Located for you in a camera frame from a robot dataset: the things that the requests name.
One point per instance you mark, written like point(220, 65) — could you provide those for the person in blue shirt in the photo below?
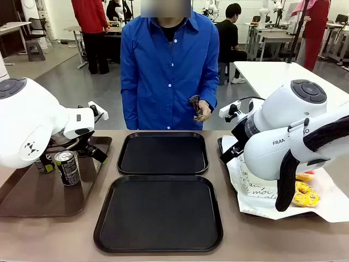
point(163, 82)

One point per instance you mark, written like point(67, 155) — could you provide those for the person's right blue-sleeved forearm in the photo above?
point(129, 112)

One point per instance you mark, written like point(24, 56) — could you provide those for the person in red top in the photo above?
point(88, 16)

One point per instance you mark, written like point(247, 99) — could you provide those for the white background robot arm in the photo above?
point(211, 9)
point(264, 13)

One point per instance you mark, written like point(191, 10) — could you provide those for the black plastic tray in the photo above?
point(163, 152)
point(161, 213)

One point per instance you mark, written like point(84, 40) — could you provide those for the black office chair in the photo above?
point(36, 24)

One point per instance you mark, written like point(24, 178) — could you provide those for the black camera pole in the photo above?
point(297, 35)

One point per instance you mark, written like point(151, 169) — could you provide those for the person's left blue-sleeved forearm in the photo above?
point(211, 95)

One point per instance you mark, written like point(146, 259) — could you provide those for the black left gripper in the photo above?
point(84, 146)

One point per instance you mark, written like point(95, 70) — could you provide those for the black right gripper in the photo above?
point(239, 133)

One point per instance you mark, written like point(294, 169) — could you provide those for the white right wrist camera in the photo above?
point(226, 109)

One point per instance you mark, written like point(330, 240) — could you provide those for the large white table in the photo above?
point(272, 73)

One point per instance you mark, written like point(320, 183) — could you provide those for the white paper sheet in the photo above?
point(253, 207)

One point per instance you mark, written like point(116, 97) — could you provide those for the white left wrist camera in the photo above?
point(101, 112)

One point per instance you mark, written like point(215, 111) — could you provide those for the grey step stool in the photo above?
point(35, 50)

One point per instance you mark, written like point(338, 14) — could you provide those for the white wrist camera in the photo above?
point(101, 112)
point(226, 109)

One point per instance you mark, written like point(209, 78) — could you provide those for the narrow grey table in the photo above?
point(73, 28)

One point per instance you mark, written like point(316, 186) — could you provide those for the seated person in black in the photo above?
point(227, 35)

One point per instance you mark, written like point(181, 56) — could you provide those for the black Pepsi can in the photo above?
point(45, 165)
point(66, 167)

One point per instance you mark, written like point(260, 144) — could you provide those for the person red dress pink scarf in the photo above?
point(316, 27)

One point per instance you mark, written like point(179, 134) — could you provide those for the person's left hand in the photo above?
point(205, 110)

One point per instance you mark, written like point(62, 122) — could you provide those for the grey lab desk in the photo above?
point(272, 36)

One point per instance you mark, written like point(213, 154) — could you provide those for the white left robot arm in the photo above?
point(27, 122)

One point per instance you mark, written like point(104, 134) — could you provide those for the white desk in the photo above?
point(11, 26)

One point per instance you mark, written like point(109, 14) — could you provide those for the brown plastic tray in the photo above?
point(41, 196)

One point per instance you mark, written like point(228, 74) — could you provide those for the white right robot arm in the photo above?
point(286, 114)

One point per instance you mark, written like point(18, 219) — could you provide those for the yellow sprinkled donut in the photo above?
point(305, 195)

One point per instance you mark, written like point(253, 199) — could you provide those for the pink iced donut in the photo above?
point(305, 177)

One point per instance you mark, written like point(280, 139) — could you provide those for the metal tongs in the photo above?
point(195, 99)

